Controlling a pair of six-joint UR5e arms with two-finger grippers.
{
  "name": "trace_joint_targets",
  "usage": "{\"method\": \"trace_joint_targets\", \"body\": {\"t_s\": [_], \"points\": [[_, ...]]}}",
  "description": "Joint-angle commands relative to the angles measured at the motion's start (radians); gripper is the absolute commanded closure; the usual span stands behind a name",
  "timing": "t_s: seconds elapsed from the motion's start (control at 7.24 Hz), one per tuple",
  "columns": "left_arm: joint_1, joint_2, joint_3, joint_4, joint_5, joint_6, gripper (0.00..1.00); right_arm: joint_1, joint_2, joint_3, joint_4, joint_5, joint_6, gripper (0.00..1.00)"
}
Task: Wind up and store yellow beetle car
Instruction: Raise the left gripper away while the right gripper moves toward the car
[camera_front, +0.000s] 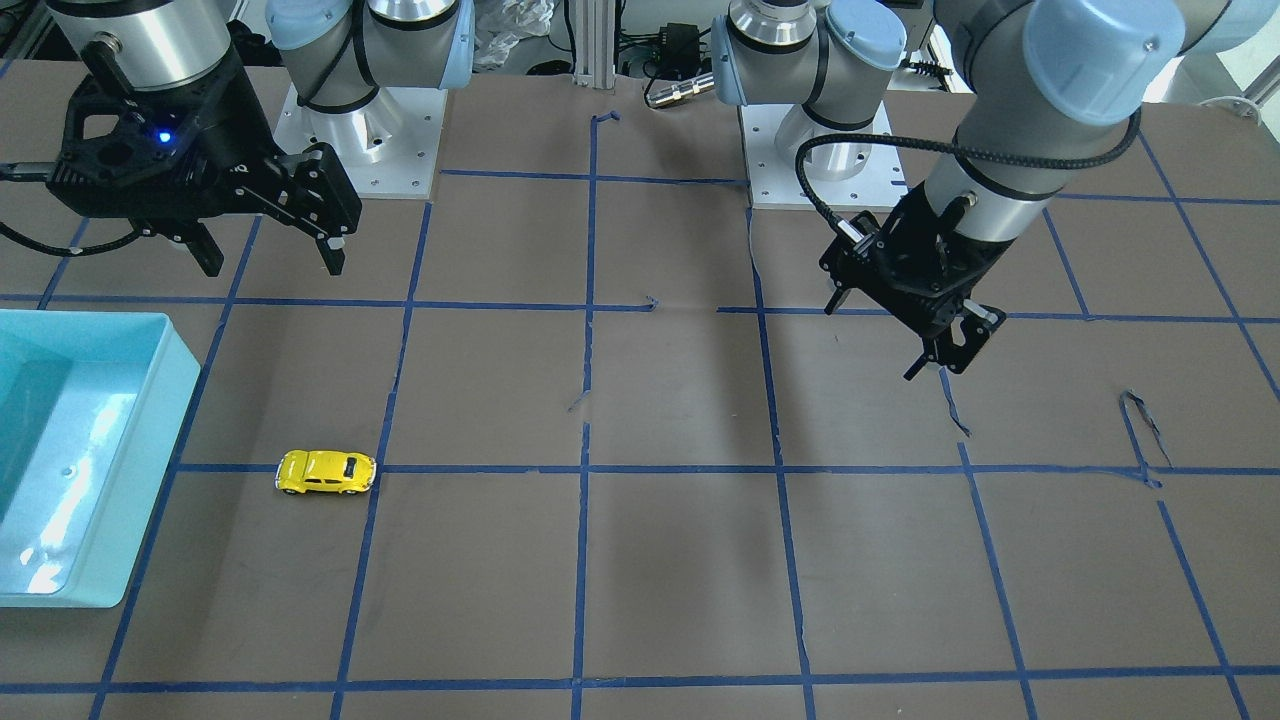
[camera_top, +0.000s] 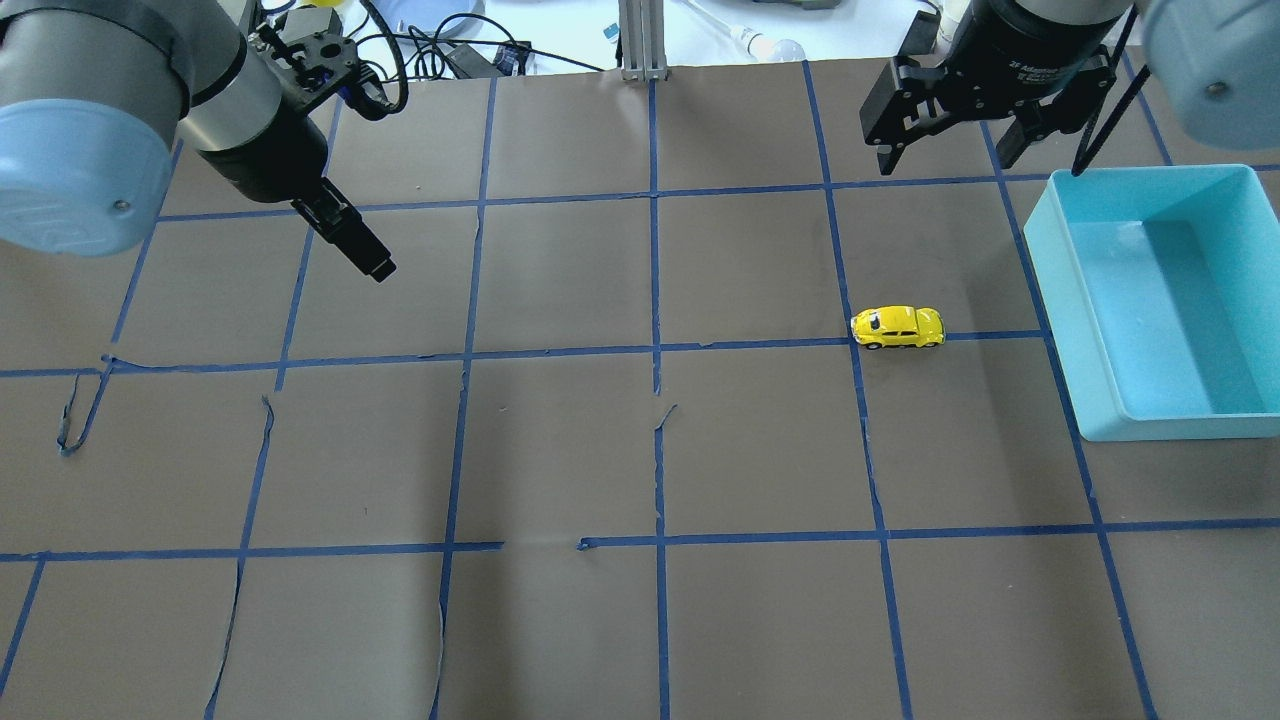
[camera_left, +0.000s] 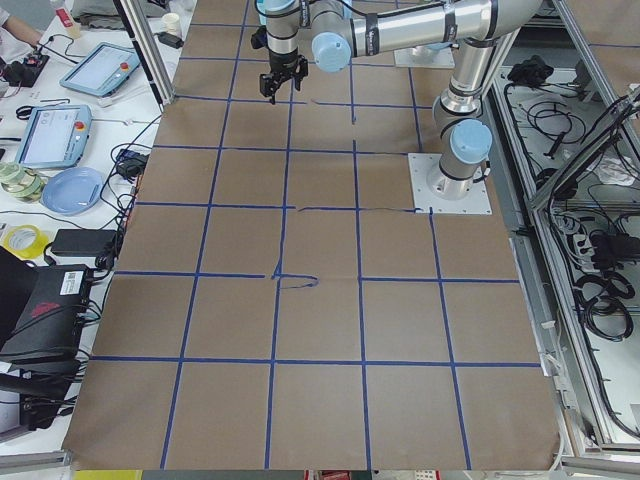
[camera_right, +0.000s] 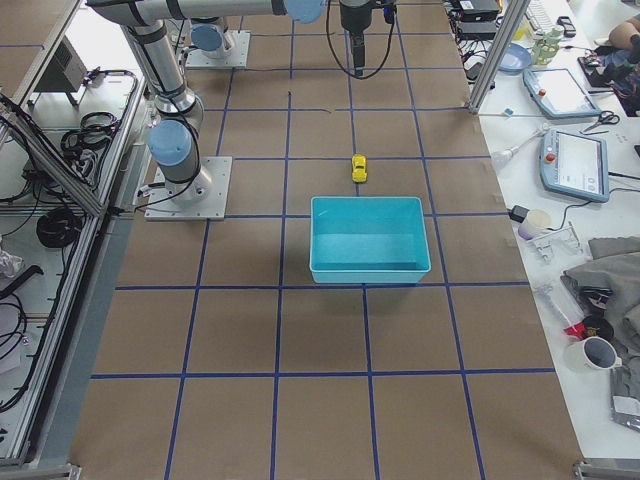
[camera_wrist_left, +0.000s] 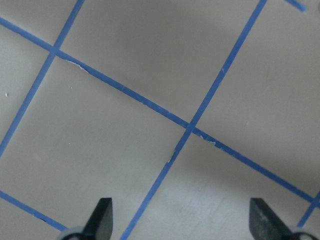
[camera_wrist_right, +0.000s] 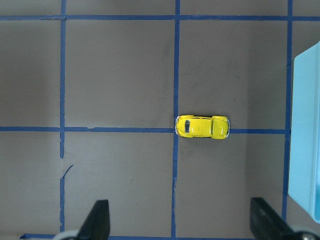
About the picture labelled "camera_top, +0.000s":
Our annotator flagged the white light bulb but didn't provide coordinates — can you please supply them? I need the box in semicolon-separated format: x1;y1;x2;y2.
684;1;806;63

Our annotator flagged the aluminium frame post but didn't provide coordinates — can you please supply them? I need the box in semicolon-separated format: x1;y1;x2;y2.
617;0;669;82

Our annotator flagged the turquoise plastic storage bin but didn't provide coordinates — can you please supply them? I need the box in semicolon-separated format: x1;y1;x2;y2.
1024;164;1279;442

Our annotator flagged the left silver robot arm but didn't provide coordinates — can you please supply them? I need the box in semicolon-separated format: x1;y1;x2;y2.
1;1;407;282

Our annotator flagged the yellow beetle toy car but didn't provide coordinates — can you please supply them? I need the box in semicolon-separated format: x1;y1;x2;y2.
849;305;946;350

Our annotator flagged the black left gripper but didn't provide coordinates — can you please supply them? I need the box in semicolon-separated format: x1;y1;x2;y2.
198;101;397;283

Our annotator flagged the blue plate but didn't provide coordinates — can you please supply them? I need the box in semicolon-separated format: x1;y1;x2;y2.
372;1;485;38

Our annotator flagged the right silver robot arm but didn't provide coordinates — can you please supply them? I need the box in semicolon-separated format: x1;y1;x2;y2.
859;1;1279;176

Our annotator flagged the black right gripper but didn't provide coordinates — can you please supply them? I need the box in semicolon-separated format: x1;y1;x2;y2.
860;1;1121;176

